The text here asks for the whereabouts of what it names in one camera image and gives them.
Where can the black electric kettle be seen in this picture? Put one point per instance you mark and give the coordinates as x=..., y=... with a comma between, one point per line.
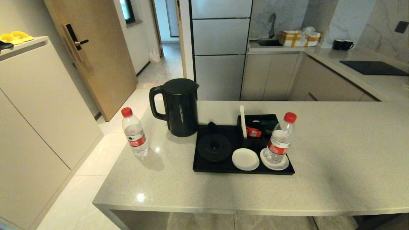
x=182, y=108

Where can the red cap water bottle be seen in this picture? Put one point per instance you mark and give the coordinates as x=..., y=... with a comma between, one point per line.
x=280, y=140
x=135, y=137

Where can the black power plug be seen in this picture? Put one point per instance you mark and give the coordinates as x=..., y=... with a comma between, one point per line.
x=212, y=125

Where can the black round kettle base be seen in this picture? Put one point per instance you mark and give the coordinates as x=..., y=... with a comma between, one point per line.
x=214, y=148

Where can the red snack packet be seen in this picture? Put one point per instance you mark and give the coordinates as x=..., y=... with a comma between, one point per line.
x=254, y=132

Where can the black box with sachets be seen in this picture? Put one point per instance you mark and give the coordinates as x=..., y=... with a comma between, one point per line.
x=249, y=143

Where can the black rectangular serving tray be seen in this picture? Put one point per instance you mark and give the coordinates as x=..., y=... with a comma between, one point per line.
x=223, y=166

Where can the white round saucer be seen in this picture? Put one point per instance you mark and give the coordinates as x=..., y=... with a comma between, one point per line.
x=284, y=165
x=246, y=159

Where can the silver refrigerator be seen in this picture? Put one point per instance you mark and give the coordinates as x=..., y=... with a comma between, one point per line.
x=219, y=48

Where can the narrow wooden door panel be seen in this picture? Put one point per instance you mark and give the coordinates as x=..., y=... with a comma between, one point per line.
x=181, y=41

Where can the beige kitchen base cabinets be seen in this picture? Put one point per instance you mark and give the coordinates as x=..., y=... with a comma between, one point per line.
x=271, y=76

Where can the white plastic bag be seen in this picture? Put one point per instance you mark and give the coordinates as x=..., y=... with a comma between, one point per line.
x=154, y=56

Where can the dark kitchen sink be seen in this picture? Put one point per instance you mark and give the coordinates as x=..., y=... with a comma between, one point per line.
x=270, y=42

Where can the wooden room door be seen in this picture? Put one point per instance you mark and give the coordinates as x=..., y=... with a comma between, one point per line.
x=105, y=64

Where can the chrome kitchen faucet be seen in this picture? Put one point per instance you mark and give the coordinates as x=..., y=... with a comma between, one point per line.
x=272, y=25

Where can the yellow white box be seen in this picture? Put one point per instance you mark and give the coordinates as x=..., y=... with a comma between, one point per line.
x=294, y=39

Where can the dark window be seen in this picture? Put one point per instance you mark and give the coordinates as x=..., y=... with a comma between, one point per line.
x=127, y=11

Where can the white crumpled bag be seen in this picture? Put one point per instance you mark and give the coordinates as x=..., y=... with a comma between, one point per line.
x=309, y=30

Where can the black mug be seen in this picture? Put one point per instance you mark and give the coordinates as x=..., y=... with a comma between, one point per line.
x=337, y=44
x=346, y=45

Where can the beige tall cabinet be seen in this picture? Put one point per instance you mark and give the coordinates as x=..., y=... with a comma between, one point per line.
x=38, y=111

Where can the black induction cooktop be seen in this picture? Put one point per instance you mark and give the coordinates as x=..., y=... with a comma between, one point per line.
x=374, y=68

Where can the yellow slipper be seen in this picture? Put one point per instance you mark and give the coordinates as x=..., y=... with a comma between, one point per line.
x=22, y=35
x=9, y=39

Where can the black item on cabinet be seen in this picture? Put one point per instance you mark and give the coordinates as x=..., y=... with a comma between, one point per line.
x=5, y=45

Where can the black wall socket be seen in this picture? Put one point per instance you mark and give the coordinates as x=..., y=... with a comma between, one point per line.
x=401, y=27

